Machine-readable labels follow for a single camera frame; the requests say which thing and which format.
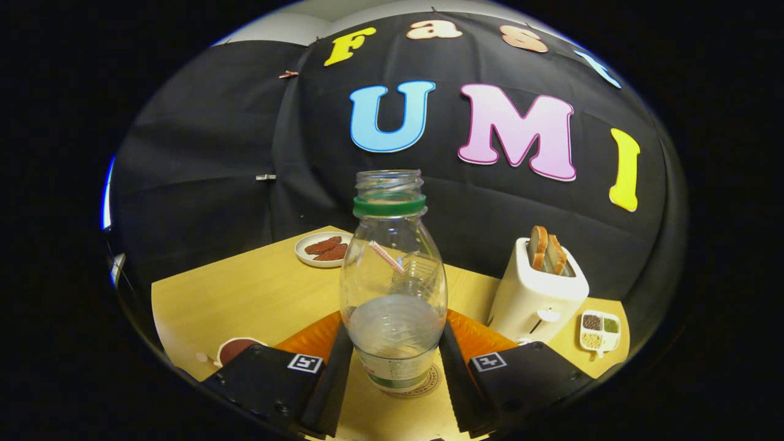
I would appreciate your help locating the red striped straw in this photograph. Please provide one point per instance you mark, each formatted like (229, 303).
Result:
(386, 256)

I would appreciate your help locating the round cork coaster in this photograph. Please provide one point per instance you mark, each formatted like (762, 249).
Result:
(436, 380)

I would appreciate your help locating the brown cookie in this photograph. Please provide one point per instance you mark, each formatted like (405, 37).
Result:
(332, 253)
(321, 245)

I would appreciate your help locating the white divided condiment dish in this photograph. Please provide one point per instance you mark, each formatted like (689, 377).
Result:
(600, 343)

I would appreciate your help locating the white round plate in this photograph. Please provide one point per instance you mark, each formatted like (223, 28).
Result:
(304, 252)

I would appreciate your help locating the black backdrop cloth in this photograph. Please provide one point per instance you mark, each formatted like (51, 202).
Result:
(202, 135)

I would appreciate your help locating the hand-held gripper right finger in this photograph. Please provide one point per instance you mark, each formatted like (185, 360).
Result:
(456, 392)

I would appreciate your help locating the copper clip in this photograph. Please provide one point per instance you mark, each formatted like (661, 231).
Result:
(289, 74)

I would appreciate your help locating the wooden table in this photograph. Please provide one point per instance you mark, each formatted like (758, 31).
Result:
(245, 300)

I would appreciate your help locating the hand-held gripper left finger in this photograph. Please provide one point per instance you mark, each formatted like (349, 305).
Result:
(334, 392)

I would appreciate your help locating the toast slice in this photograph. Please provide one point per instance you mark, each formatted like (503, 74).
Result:
(538, 248)
(556, 254)

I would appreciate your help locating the white toaster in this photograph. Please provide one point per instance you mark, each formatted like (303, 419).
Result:
(533, 300)

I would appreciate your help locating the clear plastic juice bottle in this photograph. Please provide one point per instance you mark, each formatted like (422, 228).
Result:
(392, 337)

